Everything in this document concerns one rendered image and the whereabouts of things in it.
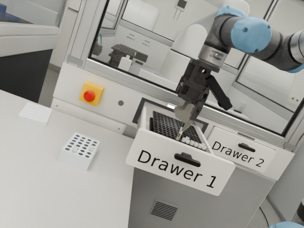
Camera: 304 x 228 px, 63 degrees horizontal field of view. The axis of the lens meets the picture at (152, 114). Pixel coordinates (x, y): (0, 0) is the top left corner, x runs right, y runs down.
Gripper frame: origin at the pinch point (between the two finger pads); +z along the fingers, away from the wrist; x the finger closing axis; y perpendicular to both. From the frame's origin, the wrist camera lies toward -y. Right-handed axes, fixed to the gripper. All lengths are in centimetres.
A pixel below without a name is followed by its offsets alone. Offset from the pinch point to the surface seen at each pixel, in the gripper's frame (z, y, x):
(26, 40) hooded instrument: 8, 80, -67
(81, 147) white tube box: 15.1, 27.2, 6.6
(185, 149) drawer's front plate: 2.6, 0.7, 10.9
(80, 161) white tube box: 16.3, 25.7, 11.4
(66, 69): 3, 45, -23
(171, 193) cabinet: 38.3, -13.9, -22.7
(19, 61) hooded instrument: 20, 82, -69
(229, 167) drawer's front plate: 3.2, -13.0, 10.8
